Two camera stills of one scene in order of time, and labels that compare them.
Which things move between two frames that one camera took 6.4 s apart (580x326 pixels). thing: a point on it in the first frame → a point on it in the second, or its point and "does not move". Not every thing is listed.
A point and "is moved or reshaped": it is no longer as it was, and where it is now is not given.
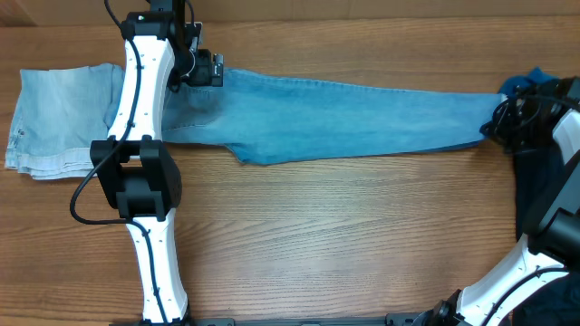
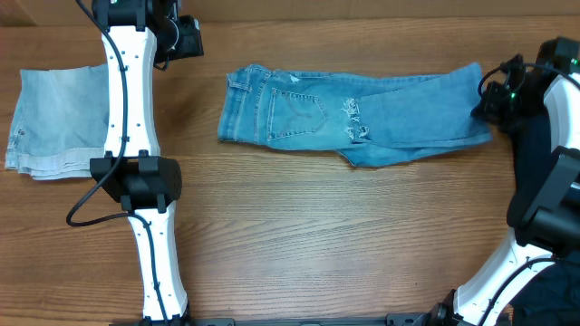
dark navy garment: (560, 306) does not move
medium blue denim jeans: (267, 117) is moved or reshaped
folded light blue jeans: (59, 115) does not move
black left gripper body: (207, 69) → (189, 38)
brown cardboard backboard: (96, 12) does not move
